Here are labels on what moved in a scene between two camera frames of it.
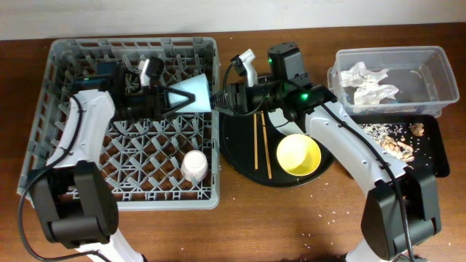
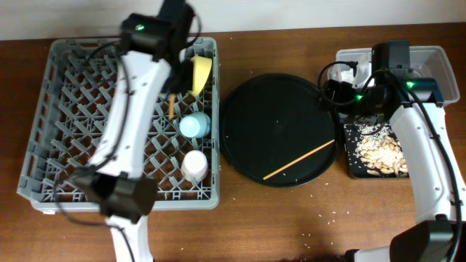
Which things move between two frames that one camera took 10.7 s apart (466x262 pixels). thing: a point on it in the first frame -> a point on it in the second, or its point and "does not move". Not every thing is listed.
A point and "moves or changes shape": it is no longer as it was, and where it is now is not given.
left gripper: x=156 y=99 -> x=186 y=86
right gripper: x=221 y=103 -> x=343 y=89
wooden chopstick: x=255 y=142 moves or changes shape
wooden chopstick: x=266 y=148 -> x=298 y=158
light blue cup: x=197 y=86 -> x=196 y=126
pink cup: x=194 y=164 does not move
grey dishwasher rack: x=170 y=162 does not move
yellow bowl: x=298 y=155 -> x=202 y=68
